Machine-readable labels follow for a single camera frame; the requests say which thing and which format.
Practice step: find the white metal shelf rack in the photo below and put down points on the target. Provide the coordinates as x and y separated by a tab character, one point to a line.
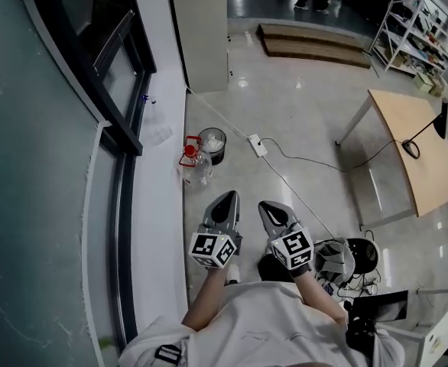
419	48

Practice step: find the person's white shirt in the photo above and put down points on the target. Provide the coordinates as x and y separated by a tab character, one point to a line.
262	327

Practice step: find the person's right forearm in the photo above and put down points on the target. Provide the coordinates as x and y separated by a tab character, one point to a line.
315	296

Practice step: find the black round device white rim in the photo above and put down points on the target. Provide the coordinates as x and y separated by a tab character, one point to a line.
363	254

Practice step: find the wooden floor platform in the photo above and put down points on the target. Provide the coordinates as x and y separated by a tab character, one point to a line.
312	44

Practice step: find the black window frame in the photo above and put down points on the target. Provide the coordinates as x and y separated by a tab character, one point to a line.
121	140

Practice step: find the black desk lamp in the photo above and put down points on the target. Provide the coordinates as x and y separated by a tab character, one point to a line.
442	124

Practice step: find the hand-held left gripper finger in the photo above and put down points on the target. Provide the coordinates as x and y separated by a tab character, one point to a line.
238	216
208	218

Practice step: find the grey helmet device on floor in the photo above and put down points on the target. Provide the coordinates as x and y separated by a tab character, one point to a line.
361	281

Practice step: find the clear plastic bottle blue cap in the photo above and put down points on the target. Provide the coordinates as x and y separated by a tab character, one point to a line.
155	113

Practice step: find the black trash bin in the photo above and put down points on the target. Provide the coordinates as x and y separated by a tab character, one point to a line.
218	157

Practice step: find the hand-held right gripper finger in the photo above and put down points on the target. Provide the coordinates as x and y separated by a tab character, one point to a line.
264	220
293	218

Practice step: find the person's left forearm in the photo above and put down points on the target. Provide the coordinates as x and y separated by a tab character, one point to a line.
205	300

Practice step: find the black wristband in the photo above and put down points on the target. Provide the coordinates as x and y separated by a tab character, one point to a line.
301	273

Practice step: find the black tablet screen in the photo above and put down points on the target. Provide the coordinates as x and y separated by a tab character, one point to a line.
384	308

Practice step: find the pale cardboard box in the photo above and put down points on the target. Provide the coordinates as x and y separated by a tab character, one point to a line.
423	82
437	89

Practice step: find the person's left white shoe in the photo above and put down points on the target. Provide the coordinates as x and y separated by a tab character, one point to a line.
232	273

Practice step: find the white power strip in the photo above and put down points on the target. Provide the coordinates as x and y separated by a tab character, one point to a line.
257	145

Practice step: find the wooden table white legs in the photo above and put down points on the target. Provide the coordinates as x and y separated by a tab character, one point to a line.
419	182

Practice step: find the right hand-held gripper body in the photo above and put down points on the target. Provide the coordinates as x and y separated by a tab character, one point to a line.
294	247

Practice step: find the person's black trousers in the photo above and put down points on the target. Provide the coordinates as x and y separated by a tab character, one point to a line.
271	270

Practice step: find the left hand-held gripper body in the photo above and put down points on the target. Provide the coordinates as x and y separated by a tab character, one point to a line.
208	245

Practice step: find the white cabinet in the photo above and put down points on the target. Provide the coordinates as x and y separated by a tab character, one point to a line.
201	33

